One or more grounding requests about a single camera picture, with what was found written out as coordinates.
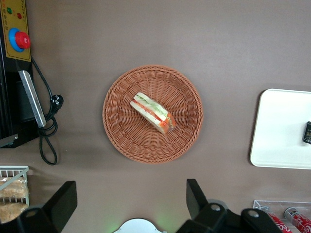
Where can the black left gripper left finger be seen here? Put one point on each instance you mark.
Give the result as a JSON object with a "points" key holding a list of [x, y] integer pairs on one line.
{"points": [[60, 204]]}

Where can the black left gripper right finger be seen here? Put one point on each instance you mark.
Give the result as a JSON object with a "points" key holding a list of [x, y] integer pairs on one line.
{"points": [[198, 206]]}

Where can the triangle sandwich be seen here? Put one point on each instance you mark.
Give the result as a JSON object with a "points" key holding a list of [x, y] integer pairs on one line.
{"points": [[148, 109]]}

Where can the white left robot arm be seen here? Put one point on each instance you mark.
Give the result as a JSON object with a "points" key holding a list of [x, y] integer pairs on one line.
{"points": [[138, 227]]}

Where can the round brown wicker basket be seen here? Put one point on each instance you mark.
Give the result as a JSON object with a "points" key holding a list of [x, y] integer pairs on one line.
{"points": [[170, 138]]}

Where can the cream rectangular tray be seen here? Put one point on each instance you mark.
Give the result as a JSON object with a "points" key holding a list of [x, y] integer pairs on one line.
{"points": [[279, 133]]}

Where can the bagged fried snack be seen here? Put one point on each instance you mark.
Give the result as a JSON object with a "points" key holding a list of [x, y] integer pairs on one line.
{"points": [[11, 212], [13, 190]]}

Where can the clear acrylic bottle stand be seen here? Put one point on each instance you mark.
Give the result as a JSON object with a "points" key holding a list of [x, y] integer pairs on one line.
{"points": [[272, 204]]}

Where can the red cola bottle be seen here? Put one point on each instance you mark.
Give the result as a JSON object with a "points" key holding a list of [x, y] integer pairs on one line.
{"points": [[300, 218], [279, 224]]}

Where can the small black box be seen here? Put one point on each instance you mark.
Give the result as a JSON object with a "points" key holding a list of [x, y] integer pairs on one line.
{"points": [[307, 133]]}

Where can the black sealing machine yellow panel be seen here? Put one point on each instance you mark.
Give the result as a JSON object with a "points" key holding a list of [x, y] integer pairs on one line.
{"points": [[17, 51]]}

